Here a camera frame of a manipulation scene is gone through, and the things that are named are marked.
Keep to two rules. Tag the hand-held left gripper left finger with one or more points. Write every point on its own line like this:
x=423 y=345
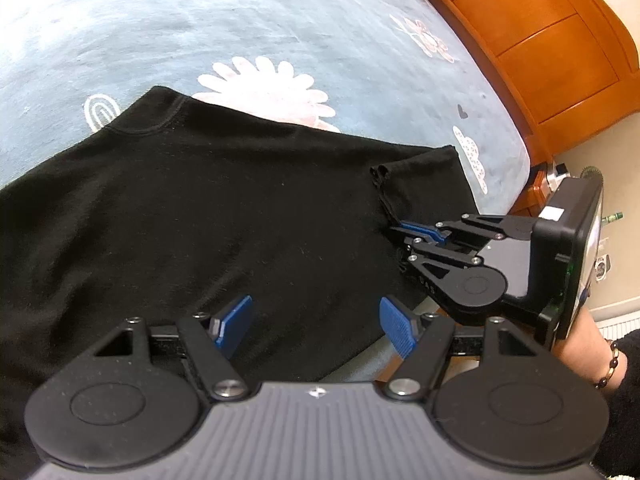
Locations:
x=235 y=322

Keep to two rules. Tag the wooden headboard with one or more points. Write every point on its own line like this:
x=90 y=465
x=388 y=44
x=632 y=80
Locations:
x=550 y=45

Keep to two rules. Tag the white ribbed panel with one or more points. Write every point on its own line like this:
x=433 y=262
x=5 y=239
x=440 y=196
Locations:
x=622 y=325

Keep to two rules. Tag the green bottle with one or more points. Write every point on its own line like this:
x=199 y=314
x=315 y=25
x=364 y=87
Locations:
x=614 y=217

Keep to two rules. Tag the wooden nightstand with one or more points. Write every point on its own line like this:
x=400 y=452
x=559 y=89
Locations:
x=530 y=195

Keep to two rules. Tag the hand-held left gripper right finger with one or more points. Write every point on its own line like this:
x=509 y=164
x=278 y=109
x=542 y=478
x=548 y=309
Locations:
x=400 y=327

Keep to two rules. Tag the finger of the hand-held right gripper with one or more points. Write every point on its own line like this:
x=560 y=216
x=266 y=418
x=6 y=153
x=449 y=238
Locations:
x=422 y=229
x=440 y=255

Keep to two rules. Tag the blue floral bed sheet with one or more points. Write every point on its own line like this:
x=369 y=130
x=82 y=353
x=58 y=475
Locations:
x=200 y=25

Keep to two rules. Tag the person's right forearm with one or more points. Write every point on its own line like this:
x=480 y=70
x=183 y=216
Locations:
x=582 y=345

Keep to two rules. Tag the black pants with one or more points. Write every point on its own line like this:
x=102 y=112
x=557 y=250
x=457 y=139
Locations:
x=200 y=235

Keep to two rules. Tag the small desk fan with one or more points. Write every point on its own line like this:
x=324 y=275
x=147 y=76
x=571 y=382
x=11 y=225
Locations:
x=593 y=171

